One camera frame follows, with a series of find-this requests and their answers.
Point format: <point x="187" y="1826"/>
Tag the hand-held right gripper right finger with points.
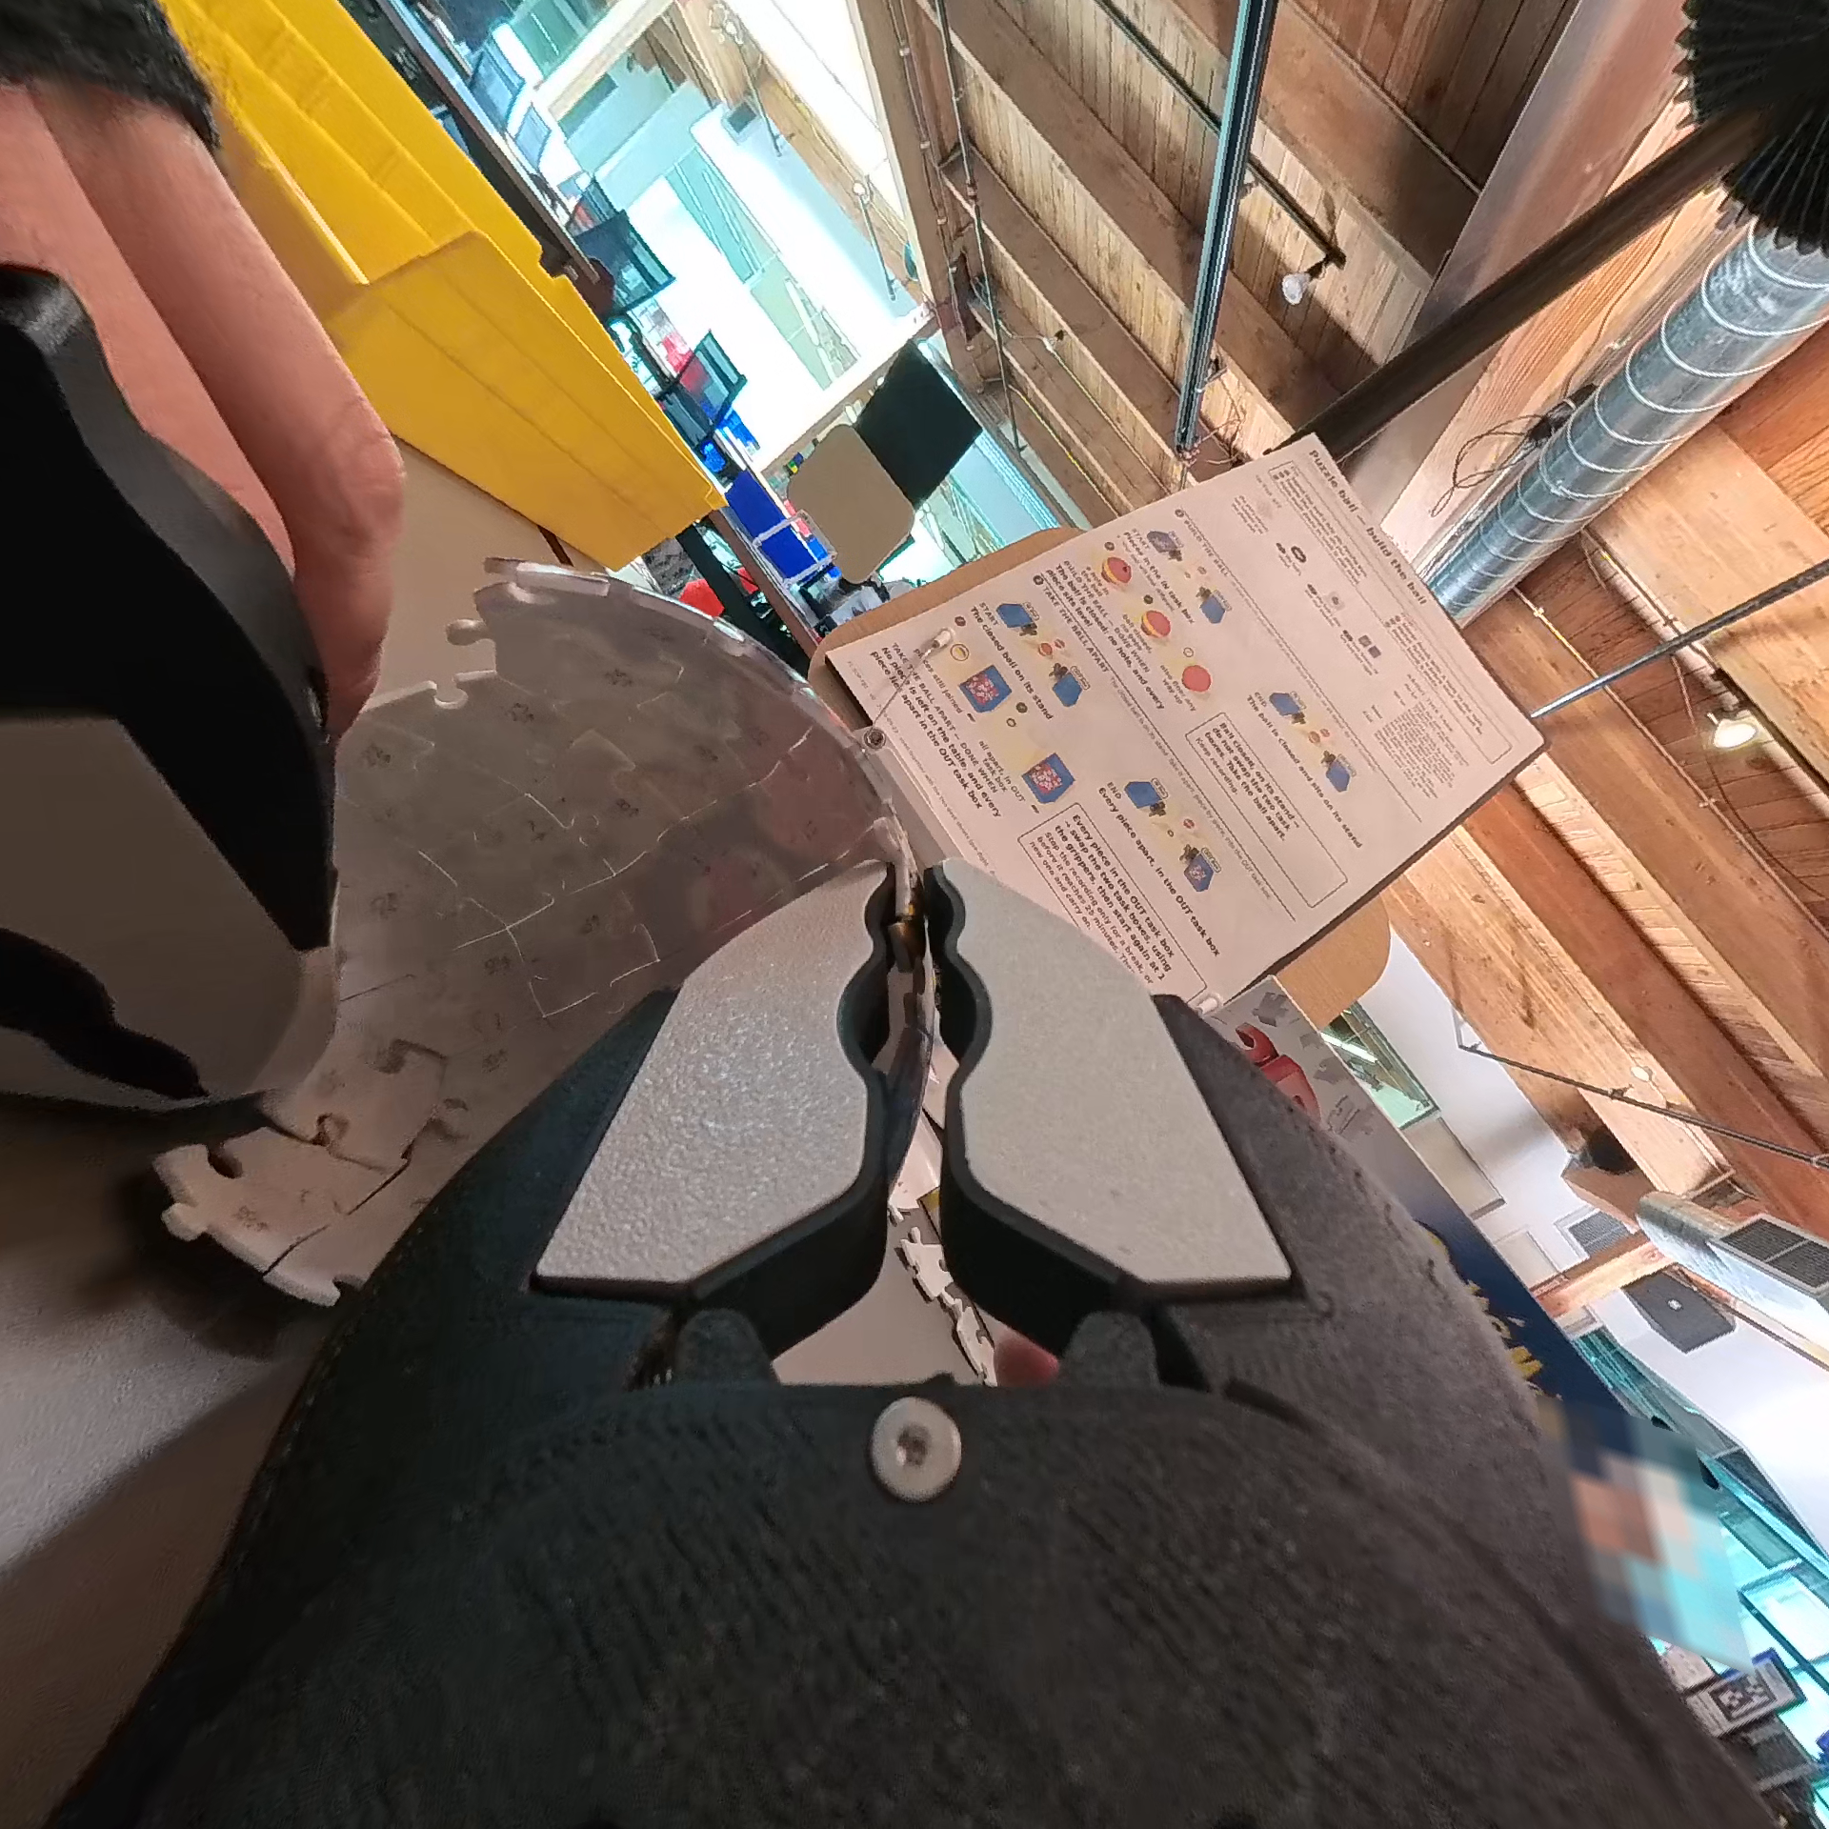
<point x="1099" y="1116"/>

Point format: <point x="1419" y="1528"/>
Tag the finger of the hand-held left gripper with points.
<point x="56" y="1083"/>
<point x="142" y="844"/>

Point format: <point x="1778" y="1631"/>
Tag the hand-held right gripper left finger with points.
<point x="714" y="1116"/>

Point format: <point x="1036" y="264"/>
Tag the partly built puzzle ball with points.
<point x="571" y="828"/>

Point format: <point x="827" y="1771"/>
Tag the blue puzzle box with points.
<point x="1371" y="1144"/>

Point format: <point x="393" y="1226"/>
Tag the person's left hand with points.
<point x="314" y="500"/>

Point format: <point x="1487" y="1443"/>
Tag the wooden sheet holder board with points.
<point x="1334" y="966"/>

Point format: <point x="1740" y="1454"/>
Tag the yellow storage bin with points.
<point x="470" y="371"/>

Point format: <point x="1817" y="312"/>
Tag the printed task instruction sheet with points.
<point x="1215" y="716"/>

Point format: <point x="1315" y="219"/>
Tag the blue storage bin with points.
<point x="779" y="531"/>

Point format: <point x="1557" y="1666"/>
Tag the grey rounded board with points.
<point x="849" y="500"/>

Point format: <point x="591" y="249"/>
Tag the black panel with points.
<point x="922" y="421"/>

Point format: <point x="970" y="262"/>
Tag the ceiling spot lamp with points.
<point x="1297" y="286"/>
<point x="1734" y="729"/>

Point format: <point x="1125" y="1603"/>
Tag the black white marker tag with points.
<point x="1743" y="1698"/>

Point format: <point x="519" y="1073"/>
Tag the black ceiling pipe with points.
<point x="1500" y="286"/>

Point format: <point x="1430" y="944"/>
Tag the black pleated lamp shade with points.
<point x="1763" y="101"/>

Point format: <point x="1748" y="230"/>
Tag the grey wall unit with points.
<point x="1743" y="1258"/>

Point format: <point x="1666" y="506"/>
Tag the silver ventilation duct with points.
<point x="1642" y="401"/>

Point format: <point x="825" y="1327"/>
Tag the metal light rail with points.
<point x="1221" y="214"/>

